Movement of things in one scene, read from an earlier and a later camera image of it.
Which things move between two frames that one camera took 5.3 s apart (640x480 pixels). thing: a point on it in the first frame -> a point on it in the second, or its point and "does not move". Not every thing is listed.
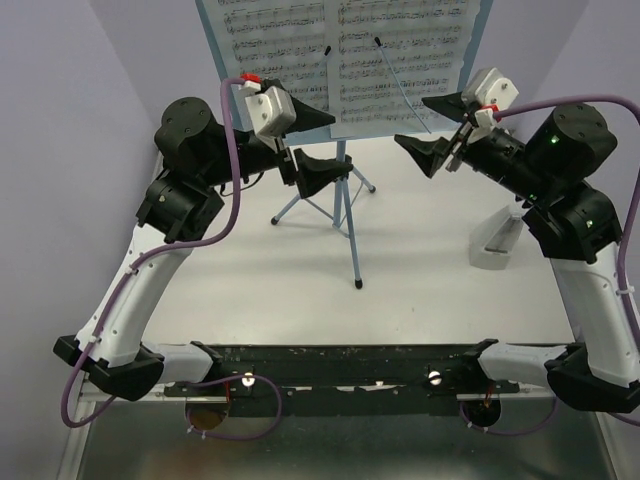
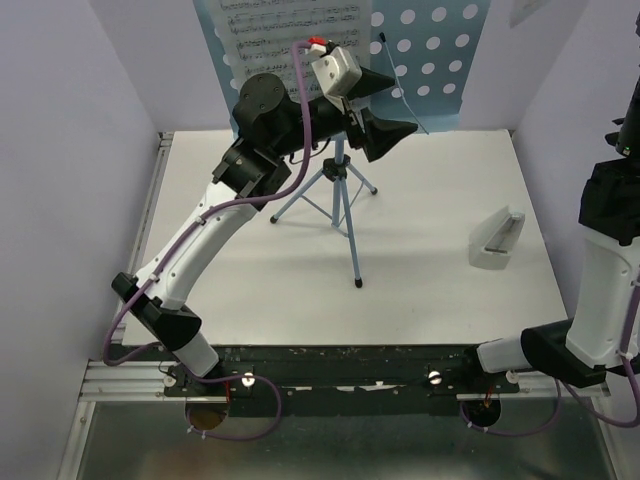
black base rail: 350,379 does not move
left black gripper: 312,172 -> 378,135
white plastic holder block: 492,244 does not move
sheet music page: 386,56 -> 525,10
